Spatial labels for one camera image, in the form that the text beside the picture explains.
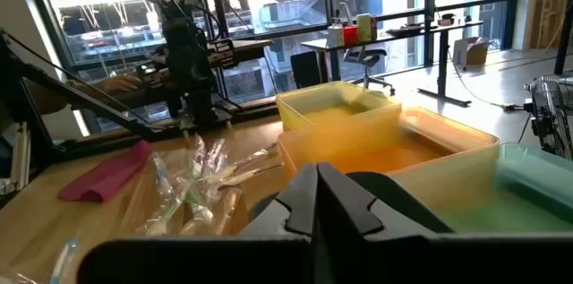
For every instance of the grey office chair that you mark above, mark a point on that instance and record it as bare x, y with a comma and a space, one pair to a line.
369, 56

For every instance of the person's forearm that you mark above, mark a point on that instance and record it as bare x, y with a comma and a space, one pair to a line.
53, 98

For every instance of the magenta cloth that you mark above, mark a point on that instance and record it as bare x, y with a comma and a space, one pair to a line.
105, 176

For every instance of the teal plastic bin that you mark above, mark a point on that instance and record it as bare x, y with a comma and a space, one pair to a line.
528, 176

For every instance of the black table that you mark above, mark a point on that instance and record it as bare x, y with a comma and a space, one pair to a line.
565, 33

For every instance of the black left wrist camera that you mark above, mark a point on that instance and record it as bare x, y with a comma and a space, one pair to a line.
174, 13

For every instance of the black standing desk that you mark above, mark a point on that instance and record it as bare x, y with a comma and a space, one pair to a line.
443, 64

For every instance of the red box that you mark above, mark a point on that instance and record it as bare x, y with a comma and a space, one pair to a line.
350, 35

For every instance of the wooden panel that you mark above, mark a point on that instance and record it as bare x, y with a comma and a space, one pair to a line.
544, 19

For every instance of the dark green plastic basket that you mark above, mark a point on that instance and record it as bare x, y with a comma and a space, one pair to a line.
405, 201

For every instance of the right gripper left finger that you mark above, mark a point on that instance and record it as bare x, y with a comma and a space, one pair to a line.
295, 212

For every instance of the yellow plastic bin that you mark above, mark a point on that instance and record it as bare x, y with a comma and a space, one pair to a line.
336, 100

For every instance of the cardboard box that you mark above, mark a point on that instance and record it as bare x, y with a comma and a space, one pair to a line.
474, 53

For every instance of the blue toothbrush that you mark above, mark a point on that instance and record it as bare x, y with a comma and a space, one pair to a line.
62, 261
162, 176

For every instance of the orange plastic bin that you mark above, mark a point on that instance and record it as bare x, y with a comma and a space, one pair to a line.
403, 154

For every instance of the white carton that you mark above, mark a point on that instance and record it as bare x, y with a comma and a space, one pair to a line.
336, 35

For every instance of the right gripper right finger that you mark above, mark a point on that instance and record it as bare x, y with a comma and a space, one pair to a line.
344, 212

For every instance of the black floor fan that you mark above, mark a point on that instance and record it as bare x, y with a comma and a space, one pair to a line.
553, 114

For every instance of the dark tray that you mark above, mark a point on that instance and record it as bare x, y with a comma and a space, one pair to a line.
405, 31

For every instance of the yellow green container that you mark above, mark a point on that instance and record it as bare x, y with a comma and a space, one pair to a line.
365, 28

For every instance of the large black framed window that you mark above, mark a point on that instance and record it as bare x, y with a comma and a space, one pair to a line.
291, 2

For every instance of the person's hand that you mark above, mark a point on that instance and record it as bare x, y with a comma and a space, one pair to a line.
118, 84

